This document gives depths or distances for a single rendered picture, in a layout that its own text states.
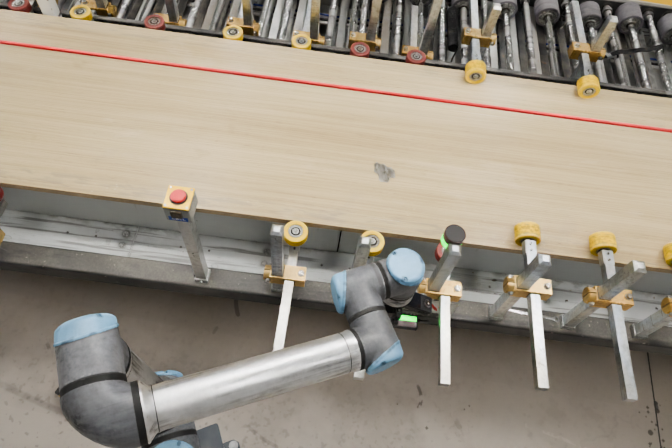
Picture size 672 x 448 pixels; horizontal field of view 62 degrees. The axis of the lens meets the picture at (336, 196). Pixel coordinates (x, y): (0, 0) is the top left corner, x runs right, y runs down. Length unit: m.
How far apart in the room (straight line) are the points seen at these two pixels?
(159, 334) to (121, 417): 1.59
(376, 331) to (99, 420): 0.55
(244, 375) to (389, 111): 1.28
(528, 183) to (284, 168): 0.86
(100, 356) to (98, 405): 0.09
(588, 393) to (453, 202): 1.28
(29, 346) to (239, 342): 0.90
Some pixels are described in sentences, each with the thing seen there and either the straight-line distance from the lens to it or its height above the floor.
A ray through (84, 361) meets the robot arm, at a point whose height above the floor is 1.45.
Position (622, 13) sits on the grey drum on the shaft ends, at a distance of 3.08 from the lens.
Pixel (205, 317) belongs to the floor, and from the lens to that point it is 2.68.
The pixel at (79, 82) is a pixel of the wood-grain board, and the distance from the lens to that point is 2.30.
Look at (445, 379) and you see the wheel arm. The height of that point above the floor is 0.86.
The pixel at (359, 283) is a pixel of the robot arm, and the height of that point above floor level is 1.34.
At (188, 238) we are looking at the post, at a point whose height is 1.02.
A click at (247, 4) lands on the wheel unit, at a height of 0.97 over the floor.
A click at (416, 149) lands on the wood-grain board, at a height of 0.90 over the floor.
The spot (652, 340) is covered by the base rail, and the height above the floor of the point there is 0.70.
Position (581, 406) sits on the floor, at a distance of 2.86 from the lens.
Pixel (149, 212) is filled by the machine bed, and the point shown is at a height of 0.74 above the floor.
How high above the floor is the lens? 2.50
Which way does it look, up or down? 58 degrees down
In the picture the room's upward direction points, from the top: 8 degrees clockwise
